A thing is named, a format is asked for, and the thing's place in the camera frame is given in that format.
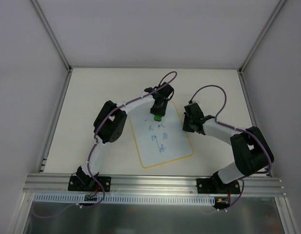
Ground aluminium frame post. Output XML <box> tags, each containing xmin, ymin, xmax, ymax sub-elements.
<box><xmin>29</xmin><ymin>0</ymin><xmax>72</xmax><ymax>72</ymax></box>
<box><xmin>239</xmin><ymin>0</ymin><xmax>287</xmax><ymax>75</ymax></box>

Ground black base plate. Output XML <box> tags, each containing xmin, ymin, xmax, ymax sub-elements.
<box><xmin>68</xmin><ymin>175</ymin><xmax>112</xmax><ymax>192</ymax></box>
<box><xmin>196</xmin><ymin>178</ymin><xmax>241</xmax><ymax>195</ymax></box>

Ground left aluminium frame post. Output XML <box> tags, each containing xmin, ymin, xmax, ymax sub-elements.
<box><xmin>29</xmin><ymin>0</ymin><xmax>72</xmax><ymax>72</ymax></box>

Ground white slotted cable duct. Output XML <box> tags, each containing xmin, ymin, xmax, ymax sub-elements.
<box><xmin>33</xmin><ymin>193</ymin><xmax>215</xmax><ymax>206</ymax></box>

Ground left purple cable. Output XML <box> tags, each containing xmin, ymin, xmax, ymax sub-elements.
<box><xmin>78</xmin><ymin>71</ymin><xmax>178</xmax><ymax>208</ymax></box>

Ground right aluminium frame post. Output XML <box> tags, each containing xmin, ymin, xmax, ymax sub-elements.
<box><xmin>239</xmin><ymin>0</ymin><xmax>287</xmax><ymax>75</ymax></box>

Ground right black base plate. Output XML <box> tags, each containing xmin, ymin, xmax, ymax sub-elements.
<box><xmin>196</xmin><ymin>178</ymin><xmax>241</xmax><ymax>195</ymax></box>

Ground yellow framed small whiteboard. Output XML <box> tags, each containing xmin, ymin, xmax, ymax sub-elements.
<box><xmin>129</xmin><ymin>101</ymin><xmax>194</xmax><ymax>169</ymax></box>

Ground aluminium mounting rail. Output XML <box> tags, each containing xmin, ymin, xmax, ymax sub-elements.
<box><xmin>22</xmin><ymin>173</ymin><xmax>287</xmax><ymax>197</ymax></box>

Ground purple cable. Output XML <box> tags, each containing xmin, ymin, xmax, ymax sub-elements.
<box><xmin>78</xmin><ymin>71</ymin><xmax>178</xmax><ymax>208</ymax></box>
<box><xmin>189</xmin><ymin>84</ymin><xmax>274</xmax><ymax>213</ymax></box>

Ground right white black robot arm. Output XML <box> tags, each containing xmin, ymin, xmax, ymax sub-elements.
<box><xmin>183</xmin><ymin>102</ymin><xmax>274</xmax><ymax>194</ymax></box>

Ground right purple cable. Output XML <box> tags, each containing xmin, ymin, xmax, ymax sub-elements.
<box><xmin>189</xmin><ymin>84</ymin><xmax>274</xmax><ymax>213</ymax></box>

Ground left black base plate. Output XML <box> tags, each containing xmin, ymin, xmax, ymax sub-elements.
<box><xmin>68</xmin><ymin>175</ymin><xmax>112</xmax><ymax>192</ymax></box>

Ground green whiteboard eraser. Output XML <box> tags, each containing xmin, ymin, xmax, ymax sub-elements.
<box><xmin>154</xmin><ymin>115</ymin><xmax>162</xmax><ymax>122</ymax></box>

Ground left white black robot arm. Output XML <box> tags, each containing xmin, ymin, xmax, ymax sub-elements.
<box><xmin>69</xmin><ymin>82</ymin><xmax>174</xmax><ymax>191</ymax></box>

